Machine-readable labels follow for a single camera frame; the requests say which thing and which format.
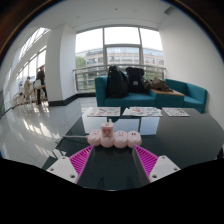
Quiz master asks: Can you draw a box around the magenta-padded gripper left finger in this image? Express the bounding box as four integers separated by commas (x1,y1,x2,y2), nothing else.
45,144,97,185

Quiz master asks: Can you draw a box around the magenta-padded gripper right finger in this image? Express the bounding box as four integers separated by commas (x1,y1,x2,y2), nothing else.
131,144,182,185

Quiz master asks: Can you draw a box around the pink charger block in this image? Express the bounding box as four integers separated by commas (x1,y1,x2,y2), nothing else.
100,121,115,149

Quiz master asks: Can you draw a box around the pink power strip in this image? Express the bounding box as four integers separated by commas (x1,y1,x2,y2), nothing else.
87,129,143,149

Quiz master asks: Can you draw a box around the colourful sticker sheet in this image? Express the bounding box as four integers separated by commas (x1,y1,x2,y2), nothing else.
87,106,121,118
162,107,191,118
129,106,164,118

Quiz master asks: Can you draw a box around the teal sofa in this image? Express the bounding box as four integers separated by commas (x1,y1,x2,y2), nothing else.
94,75,208,114

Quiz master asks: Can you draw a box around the wooden sofa table top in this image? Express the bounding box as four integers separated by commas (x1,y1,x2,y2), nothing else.
149,87,185,98

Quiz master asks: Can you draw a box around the person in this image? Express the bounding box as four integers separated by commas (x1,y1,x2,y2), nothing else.
35,65,48,106
23,76,33,103

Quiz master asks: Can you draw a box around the black backpack with label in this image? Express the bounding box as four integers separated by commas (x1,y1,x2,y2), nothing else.
125,66,146,94

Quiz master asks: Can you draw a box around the large black backpack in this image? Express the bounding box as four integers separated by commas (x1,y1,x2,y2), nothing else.
105,65,130,99

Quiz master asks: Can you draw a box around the metal window railing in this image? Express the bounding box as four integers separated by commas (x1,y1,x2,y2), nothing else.
73,63,167,93

